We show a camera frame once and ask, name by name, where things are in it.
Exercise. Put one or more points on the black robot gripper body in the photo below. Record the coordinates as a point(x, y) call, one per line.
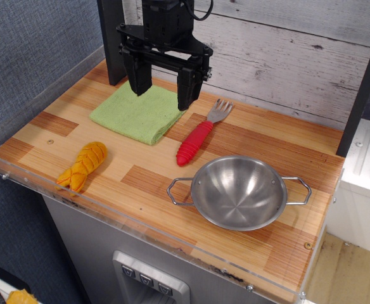
point(167, 26)

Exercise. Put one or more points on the black frame post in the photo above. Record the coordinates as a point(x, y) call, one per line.
point(355, 114)
point(111, 15)

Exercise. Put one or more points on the red handled metal fork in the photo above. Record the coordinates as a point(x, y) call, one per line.
point(191, 145)

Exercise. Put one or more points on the white side cabinet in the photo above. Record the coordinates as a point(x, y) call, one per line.
point(348, 217)

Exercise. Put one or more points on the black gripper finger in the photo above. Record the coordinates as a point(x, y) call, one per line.
point(189, 81)
point(138, 71)

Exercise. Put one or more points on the black left frame post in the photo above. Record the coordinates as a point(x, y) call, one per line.
point(111, 15)

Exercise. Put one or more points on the orange plush pepper toy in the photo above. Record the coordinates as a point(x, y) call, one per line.
point(89, 158)

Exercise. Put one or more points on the grey toy fridge cabinet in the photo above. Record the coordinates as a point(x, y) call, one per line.
point(91, 242)

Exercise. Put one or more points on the steel bowl with handles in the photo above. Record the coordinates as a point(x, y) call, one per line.
point(240, 193)

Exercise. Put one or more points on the silver ice dispenser panel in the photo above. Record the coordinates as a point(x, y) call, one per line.
point(142, 283)

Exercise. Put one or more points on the green folded towel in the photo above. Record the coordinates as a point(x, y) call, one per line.
point(145, 118)

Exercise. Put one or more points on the yellow object bottom left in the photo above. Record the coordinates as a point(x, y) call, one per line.
point(21, 297)

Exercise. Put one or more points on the clear acrylic guard rail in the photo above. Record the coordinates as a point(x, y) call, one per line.
point(142, 186)

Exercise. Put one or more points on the black right frame post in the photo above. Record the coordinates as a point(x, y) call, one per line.
point(355, 114)

